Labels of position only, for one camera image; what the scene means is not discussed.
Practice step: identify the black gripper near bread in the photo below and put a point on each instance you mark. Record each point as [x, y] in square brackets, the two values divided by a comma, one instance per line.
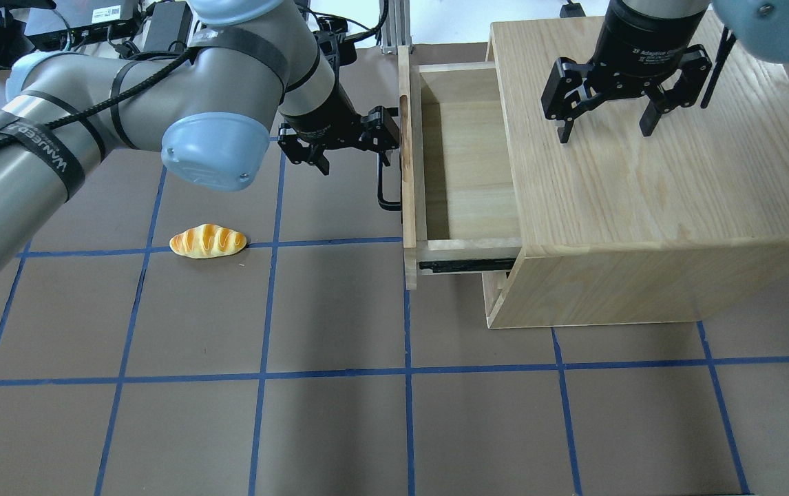
[323, 115]

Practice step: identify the light wooden drawer cabinet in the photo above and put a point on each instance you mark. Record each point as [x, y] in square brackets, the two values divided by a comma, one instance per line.
[618, 228]

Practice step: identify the black power adapter box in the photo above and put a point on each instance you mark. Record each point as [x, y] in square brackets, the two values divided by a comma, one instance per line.
[169, 23]

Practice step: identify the toy bread roll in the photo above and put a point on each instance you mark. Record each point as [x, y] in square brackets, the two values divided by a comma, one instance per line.
[208, 241]

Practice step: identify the silver robot arm near bread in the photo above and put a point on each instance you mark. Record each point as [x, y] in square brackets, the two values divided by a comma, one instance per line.
[209, 112]

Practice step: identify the silver robot arm over cabinet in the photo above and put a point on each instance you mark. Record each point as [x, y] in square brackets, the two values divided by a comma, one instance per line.
[762, 27]

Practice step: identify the black electronics box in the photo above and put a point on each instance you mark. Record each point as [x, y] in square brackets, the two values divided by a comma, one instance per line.
[77, 21]

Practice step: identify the black gripper over cabinet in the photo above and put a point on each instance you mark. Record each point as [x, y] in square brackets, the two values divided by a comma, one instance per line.
[644, 36]

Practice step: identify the wooden drawer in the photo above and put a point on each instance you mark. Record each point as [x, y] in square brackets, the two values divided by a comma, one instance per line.
[459, 205]

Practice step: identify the aluminium frame post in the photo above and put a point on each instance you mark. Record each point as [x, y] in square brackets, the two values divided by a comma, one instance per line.
[396, 29]

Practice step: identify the black metal drawer handle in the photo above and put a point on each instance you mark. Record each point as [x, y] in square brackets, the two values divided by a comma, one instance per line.
[385, 201]

